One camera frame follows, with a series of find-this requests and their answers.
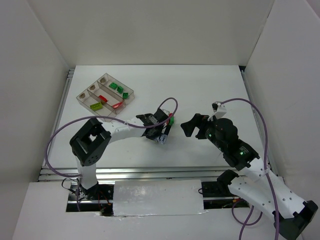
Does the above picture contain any green rounded lego brick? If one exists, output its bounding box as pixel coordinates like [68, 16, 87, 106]
[168, 117, 175, 126]

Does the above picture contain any red long lego brick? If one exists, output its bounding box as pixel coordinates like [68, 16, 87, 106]
[112, 101, 123, 109]

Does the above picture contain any clear bin near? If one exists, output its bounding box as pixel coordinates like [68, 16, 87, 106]
[76, 90, 116, 118]

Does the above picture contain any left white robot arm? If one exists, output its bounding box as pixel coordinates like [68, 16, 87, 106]
[69, 108, 174, 200]

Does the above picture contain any lime long lego brick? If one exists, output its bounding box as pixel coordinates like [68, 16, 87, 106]
[90, 102, 103, 111]

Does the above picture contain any white taped cover plate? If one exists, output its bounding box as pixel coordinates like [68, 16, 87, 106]
[113, 179, 205, 217]

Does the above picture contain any green lego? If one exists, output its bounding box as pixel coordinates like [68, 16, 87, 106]
[122, 92, 129, 99]

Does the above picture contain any aluminium front rail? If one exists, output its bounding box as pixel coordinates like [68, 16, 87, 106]
[38, 166, 251, 181]

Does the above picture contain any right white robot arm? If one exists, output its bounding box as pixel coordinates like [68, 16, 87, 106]
[180, 113, 318, 240]

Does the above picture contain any green square lego brick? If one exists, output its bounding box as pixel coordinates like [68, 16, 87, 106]
[108, 82, 118, 90]

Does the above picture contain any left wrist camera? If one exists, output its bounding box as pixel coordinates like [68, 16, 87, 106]
[160, 108, 171, 118]

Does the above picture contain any small green lego brick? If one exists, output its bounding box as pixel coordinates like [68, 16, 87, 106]
[117, 85, 124, 94]

